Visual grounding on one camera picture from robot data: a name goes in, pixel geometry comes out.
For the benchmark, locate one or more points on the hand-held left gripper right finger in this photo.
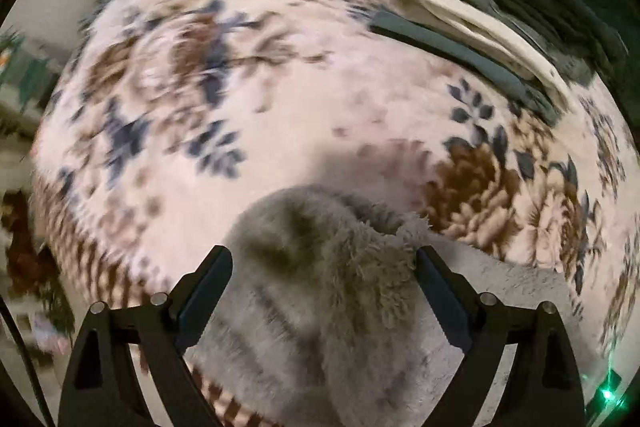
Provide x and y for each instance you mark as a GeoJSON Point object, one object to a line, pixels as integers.
{"type": "Point", "coordinates": [446, 303]}

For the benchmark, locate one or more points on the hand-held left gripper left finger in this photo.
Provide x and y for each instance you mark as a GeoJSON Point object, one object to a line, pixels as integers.
{"type": "Point", "coordinates": [199, 307]}

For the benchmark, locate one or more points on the grey fluffy towel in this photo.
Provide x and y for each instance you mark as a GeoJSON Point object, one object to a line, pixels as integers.
{"type": "Point", "coordinates": [320, 267]}

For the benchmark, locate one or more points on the floral bedspread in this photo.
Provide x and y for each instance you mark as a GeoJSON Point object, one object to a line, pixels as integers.
{"type": "Point", "coordinates": [300, 107]}

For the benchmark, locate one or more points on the blue-grey folded garment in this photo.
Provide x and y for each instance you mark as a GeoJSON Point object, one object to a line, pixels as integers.
{"type": "Point", "coordinates": [450, 49]}

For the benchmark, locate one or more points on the teal box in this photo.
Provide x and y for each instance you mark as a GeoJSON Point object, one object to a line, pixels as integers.
{"type": "Point", "coordinates": [35, 79]}

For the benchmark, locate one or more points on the cream folded garment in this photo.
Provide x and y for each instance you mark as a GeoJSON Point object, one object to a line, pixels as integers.
{"type": "Point", "coordinates": [450, 7]}

